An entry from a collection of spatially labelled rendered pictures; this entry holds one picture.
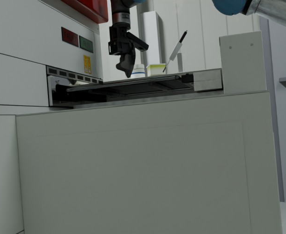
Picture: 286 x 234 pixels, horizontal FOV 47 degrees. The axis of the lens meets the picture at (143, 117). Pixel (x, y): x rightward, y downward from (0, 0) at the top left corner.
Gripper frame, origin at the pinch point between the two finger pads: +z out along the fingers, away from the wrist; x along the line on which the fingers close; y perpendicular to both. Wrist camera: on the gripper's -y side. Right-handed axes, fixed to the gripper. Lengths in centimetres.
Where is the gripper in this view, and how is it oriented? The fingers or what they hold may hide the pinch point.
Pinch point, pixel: (130, 74)
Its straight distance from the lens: 137.1
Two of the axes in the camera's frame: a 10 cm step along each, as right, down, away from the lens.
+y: -8.1, 0.6, -5.9
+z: 0.8, 10.0, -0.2
